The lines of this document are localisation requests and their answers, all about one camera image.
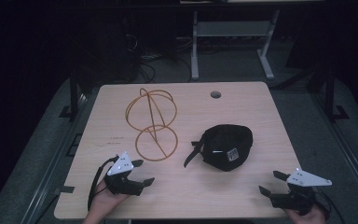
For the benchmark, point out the grey metal stand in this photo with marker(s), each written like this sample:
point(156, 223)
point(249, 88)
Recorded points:
point(230, 28)

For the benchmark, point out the black metal post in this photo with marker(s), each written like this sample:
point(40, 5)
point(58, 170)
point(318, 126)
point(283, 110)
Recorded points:
point(73, 93)
point(330, 93)

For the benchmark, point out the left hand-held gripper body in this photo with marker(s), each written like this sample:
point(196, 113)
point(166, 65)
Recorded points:
point(121, 165)

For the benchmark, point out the person's left hand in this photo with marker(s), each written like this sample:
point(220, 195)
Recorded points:
point(104, 202)

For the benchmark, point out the person's right hand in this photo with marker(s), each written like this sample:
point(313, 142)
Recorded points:
point(310, 218)

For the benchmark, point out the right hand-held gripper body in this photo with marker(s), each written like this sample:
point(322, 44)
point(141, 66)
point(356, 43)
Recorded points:
point(304, 179)

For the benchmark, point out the black tape strip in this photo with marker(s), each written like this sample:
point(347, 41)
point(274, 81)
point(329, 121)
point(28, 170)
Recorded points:
point(64, 189)

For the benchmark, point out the black cap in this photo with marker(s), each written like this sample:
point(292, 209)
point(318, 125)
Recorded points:
point(227, 143)

